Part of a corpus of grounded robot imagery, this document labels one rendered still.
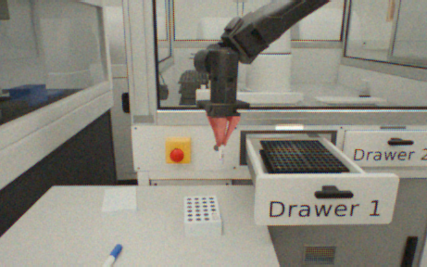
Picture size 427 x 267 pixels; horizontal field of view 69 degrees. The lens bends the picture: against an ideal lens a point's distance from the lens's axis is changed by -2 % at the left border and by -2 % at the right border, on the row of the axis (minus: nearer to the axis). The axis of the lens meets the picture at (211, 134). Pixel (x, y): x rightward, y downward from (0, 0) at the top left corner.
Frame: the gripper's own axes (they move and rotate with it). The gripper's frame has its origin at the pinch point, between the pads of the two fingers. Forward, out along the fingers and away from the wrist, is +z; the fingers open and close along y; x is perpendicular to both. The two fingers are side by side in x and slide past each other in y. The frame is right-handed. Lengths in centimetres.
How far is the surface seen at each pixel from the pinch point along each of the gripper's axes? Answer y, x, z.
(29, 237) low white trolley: 41.4, -12.6, 22.8
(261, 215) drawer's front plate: -4.4, 11.7, 12.8
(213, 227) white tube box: 2.6, 3.5, 18.9
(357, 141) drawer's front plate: -47.0, -3.5, 4.6
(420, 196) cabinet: -73, 3, 24
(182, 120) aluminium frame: 0.8, -25.1, 0.2
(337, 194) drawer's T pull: -15.2, 20.4, 5.8
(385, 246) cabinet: -66, -1, 43
